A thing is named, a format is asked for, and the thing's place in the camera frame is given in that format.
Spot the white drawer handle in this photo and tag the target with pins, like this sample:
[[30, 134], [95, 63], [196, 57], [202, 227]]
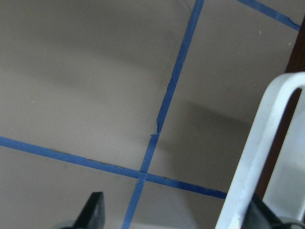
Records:
[[285, 193]]

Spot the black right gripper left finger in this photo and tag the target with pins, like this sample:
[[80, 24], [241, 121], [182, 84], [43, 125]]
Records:
[[92, 215]]

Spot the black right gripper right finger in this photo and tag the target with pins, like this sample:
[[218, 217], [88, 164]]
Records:
[[260, 216]]

